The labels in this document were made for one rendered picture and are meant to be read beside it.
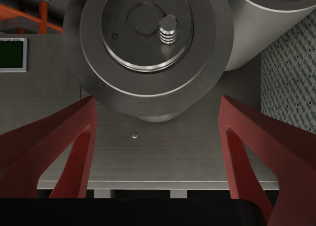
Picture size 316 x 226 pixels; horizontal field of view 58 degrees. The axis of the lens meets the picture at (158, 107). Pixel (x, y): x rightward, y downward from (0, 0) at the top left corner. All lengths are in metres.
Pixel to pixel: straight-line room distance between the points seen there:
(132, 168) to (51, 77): 0.25
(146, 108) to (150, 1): 0.09
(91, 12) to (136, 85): 0.07
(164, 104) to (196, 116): 0.34
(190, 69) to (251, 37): 0.12
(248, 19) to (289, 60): 0.13
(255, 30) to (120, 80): 0.15
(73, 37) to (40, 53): 0.38
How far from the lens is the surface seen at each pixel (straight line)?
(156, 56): 0.23
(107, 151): 0.58
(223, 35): 0.26
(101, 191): 0.60
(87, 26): 0.26
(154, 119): 0.49
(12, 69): 0.65
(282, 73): 0.43
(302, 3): 0.29
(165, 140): 0.57
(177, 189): 0.59
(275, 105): 0.45
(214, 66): 0.25
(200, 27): 0.25
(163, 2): 0.24
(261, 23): 0.30
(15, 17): 3.32
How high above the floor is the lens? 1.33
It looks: 4 degrees down
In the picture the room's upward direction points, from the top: 180 degrees clockwise
